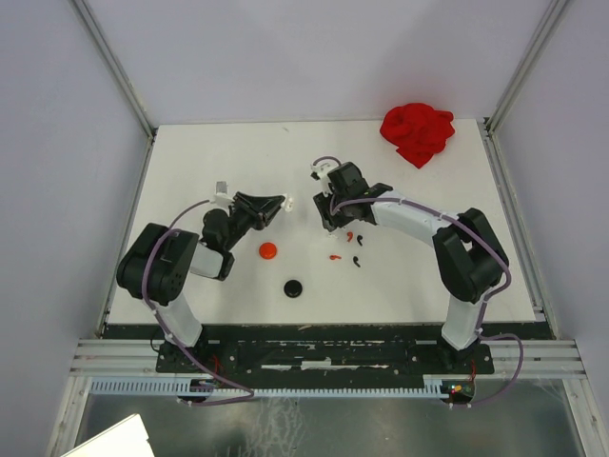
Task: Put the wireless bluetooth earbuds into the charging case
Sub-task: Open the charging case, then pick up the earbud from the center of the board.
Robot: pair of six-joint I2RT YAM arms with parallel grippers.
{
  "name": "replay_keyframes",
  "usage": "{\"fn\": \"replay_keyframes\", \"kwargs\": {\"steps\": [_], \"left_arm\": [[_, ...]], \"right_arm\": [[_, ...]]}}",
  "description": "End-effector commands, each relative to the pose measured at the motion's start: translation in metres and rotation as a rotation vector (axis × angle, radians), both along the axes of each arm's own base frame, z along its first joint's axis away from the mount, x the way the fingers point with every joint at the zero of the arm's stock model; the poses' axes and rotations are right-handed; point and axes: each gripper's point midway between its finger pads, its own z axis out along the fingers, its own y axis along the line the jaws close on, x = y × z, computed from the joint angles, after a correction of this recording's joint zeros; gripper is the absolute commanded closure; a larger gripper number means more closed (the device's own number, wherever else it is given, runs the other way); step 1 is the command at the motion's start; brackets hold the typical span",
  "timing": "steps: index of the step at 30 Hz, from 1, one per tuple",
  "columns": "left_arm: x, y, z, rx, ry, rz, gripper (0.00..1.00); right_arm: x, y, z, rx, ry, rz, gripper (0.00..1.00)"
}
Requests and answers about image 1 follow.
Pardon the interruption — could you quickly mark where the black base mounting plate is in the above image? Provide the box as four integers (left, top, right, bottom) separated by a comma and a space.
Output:
155, 338, 496, 375

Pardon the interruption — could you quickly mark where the aluminium frame post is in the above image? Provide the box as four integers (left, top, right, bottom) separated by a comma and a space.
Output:
483, 0, 572, 134
69, 0, 156, 138

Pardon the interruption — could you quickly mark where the red crumpled cloth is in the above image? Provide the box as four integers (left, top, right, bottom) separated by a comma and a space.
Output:
380, 103, 455, 169

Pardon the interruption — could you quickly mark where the white paper sheet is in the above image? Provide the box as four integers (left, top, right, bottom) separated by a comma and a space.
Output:
65, 414, 154, 457

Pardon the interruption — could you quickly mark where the right aluminium frame post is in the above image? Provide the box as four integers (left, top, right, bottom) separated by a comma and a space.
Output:
483, 0, 572, 134

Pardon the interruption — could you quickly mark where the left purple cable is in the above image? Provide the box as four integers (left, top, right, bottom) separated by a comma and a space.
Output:
141, 198, 256, 408

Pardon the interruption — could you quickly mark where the white slotted cable duct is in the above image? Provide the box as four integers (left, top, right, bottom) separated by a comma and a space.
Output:
88, 376, 450, 400

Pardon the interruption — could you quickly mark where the left aluminium frame post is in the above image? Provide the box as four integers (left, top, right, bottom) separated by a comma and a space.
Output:
69, 0, 156, 138

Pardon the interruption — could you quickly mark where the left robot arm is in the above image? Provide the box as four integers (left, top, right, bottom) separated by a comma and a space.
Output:
116, 192, 290, 371

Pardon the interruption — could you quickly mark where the black round earbud case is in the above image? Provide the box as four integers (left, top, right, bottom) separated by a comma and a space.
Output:
284, 279, 304, 298

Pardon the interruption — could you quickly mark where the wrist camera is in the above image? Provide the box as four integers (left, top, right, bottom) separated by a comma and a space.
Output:
214, 181, 229, 201
311, 161, 336, 196

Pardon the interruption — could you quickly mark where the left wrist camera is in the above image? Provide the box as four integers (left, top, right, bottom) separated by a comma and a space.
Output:
214, 181, 229, 201

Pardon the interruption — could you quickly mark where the white round earbud case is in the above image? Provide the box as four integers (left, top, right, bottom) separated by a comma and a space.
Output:
282, 194, 294, 212

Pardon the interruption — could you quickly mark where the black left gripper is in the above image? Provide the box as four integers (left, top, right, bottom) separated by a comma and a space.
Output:
224, 191, 285, 251

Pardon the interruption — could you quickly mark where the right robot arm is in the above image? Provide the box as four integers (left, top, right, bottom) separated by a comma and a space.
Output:
311, 156, 512, 372

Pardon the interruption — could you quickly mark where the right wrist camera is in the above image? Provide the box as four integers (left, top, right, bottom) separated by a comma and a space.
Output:
311, 161, 336, 196

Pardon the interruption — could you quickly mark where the aluminium front rail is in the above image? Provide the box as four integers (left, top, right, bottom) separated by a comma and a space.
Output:
70, 340, 586, 380

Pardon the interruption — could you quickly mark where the orange round earbud case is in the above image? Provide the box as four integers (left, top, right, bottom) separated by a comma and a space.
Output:
258, 242, 278, 260

